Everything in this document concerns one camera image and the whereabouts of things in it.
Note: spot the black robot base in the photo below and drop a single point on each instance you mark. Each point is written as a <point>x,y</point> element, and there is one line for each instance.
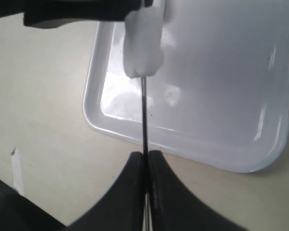
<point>19,214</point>

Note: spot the thin metal skewer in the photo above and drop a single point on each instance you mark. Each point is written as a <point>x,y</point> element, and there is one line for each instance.
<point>147,219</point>

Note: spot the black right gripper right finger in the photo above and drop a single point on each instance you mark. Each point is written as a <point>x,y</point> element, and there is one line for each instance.
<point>174,207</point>

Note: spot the white plastic tray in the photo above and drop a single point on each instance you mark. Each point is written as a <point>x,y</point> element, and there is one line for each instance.
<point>222,95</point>

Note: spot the white tape strip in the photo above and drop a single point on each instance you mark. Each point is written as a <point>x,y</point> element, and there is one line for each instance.
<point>17,172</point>

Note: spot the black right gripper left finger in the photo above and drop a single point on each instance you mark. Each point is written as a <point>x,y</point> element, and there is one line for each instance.
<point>122,207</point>

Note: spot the white marshmallow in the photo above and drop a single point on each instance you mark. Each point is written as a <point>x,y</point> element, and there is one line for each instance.
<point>142,52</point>

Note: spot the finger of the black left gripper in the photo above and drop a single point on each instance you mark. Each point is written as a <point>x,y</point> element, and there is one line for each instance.
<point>46,14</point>

